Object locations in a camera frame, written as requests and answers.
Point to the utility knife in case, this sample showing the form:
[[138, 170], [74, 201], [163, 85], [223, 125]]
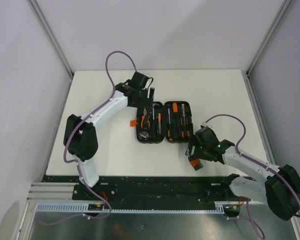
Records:
[[159, 124]]

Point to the grey slotted cable duct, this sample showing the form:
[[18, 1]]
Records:
[[92, 208]]

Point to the claw hammer black handle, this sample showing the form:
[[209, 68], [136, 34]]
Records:
[[155, 120]]

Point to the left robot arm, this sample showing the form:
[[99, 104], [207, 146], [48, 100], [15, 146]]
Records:
[[81, 132]]

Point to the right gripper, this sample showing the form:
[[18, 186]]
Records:
[[195, 143]]

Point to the orange handled pliers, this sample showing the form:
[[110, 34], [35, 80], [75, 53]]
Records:
[[145, 120]]

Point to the chrome extension bar in case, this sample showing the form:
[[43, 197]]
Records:
[[169, 116]]

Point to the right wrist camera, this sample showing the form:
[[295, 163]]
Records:
[[205, 125]]

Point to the orange screwdriver in case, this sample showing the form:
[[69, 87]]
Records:
[[170, 135]]

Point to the small precision screwdriver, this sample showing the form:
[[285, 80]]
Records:
[[187, 126]]

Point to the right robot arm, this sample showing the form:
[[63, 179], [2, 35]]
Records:
[[278, 187]]

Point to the black plastic tool case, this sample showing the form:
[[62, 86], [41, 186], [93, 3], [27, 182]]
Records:
[[177, 126]]

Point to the orange handled screwdriver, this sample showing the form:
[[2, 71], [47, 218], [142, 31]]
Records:
[[175, 110]]

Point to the left aluminium frame post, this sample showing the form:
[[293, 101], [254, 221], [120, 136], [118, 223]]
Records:
[[36, 9]]

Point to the aluminium frame post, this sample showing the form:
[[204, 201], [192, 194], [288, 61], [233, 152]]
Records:
[[270, 34], [36, 9]]

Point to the right aluminium frame post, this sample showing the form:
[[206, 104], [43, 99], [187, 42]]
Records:
[[270, 34]]

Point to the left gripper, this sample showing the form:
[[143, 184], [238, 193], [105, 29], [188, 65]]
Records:
[[147, 102]]

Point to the tape measure in case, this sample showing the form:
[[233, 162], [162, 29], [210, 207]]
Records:
[[143, 135]]

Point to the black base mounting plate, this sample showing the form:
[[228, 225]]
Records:
[[133, 191]]

